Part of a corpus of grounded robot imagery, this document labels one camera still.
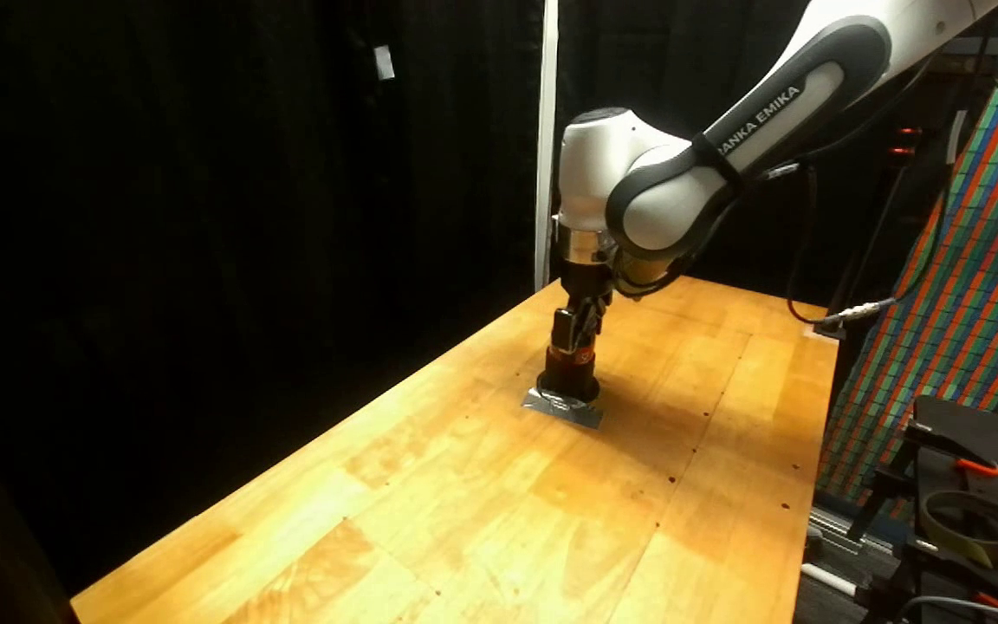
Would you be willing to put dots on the colourful patterned board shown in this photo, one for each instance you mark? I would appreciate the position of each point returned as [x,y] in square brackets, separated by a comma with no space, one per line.
[984,299]

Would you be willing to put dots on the yellowish tape roll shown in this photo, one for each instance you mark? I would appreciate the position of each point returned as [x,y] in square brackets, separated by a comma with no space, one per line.
[937,516]

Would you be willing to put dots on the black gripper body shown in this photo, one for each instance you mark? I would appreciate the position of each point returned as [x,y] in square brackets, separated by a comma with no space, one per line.
[587,281]

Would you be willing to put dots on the orange clamp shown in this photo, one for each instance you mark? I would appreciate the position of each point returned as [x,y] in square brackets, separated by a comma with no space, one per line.
[976,469]

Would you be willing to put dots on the black slanted stand pole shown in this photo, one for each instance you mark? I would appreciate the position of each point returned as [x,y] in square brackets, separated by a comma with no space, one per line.
[880,239]

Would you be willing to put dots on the small white tag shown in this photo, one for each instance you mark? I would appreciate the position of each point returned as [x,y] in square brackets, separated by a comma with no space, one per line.
[386,64]

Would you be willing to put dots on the black curtain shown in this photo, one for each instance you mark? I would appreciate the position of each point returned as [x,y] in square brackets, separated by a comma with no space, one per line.
[174,229]

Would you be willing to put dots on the white vertical pole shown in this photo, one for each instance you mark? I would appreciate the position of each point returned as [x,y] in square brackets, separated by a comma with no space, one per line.
[546,139]

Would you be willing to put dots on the black equipment cart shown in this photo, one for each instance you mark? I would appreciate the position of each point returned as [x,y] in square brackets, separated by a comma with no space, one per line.
[984,436]

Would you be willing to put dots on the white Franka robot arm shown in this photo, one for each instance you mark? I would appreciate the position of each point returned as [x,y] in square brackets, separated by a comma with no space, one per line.
[685,186]

